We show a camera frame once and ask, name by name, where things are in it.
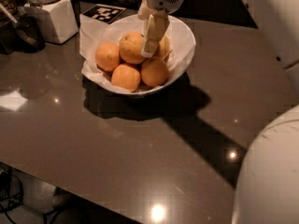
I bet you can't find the orange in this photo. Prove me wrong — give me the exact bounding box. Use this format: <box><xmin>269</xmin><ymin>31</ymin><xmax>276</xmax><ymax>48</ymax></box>
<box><xmin>119</xmin><ymin>32</ymin><xmax>146</xmax><ymax>64</ymax></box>
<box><xmin>111</xmin><ymin>63</ymin><xmax>141</xmax><ymax>92</ymax></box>
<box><xmin>155</xmin><ymin>35</ymin><xmax>170</xmax><ymax>60</ymax></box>
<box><xmin>95</xmin><ymin>43</ymin><xmax>120</xmax><ymax>72</ymax></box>
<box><xmin>140</xmin><ymin>56</ymin><xmax>169</xmax><ymax>88</ymax></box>

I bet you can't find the white paper liner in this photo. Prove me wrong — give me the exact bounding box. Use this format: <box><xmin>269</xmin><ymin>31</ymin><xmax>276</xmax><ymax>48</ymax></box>
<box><xmin>78</xmin><ymin>13</ymin><xmax>188</xmax><ymax>94</ymax></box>

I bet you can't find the black pan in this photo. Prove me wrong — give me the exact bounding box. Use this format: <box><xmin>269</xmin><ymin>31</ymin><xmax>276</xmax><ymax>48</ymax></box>
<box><xmin>0</xmin><ymin>4</ymin><xmax>45</xmax><ymax>52</ymax></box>

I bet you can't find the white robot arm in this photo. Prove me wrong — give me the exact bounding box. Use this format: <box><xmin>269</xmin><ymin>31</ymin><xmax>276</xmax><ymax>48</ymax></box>
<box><xmin>135</xmin><ymin>0</ymin><xmax>298</xmax><ymax>224</ymax></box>

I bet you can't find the black white marker tag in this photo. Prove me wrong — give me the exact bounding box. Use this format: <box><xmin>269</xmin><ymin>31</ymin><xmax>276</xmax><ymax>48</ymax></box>
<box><xmin>83</xmin><ymin>4</ymin><xmax>126</xmax><ymax>24</ymax></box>

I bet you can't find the white square jar base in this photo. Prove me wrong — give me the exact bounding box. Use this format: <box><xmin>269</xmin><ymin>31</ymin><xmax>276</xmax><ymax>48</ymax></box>
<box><xmin>24</xmin><ymin>0</ymin><xmax>78</xmax><ymax>44</ymax></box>

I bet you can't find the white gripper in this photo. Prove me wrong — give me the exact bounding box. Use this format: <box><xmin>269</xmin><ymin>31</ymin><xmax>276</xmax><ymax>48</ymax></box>
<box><xmin>137</xmin><ymin>0</ymin><xmax>184</xmax><ymax>58</ymax></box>

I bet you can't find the white bowl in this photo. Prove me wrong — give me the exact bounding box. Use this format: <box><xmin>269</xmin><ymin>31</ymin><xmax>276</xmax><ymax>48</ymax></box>
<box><xmin>81</xmin><ymin>12</ymin><xmax>197</xmax><ymax>97</ymax></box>

